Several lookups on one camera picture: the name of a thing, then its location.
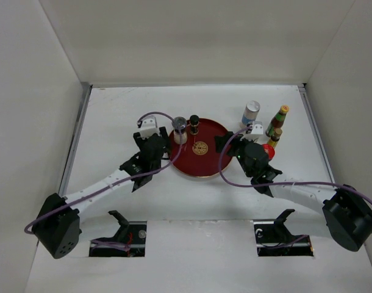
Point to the glass grinder with black top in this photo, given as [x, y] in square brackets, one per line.
[179, 125]

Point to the small black-capped spice bottle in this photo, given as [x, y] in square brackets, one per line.
[194, 123]

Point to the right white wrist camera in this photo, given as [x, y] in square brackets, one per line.
[255, 131]

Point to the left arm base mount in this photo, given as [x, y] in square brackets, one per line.
[128, 241]

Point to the small yellow-labelled bottle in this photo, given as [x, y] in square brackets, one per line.
[275, 137]

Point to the red round tray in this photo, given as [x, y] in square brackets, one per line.
[198, 157]

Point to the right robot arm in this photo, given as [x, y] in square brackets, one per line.
[347, 213]

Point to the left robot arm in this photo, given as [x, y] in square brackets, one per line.
[90, 214]

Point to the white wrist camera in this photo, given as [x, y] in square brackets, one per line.
[255, 131]
[148, 127]

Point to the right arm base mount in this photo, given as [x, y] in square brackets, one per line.
[273, 239]

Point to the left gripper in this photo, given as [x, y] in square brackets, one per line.
[139, 140]

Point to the red sauce bottle yellow cap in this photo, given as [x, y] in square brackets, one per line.
[277, 121]

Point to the red-capped sauce jar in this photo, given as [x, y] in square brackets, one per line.
[269, 150]

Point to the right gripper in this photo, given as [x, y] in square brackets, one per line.
[236, 141]

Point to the blue-labelled silver-capped shaker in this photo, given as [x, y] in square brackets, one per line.
[250, 113]

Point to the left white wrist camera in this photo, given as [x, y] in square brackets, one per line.
[148, 127]

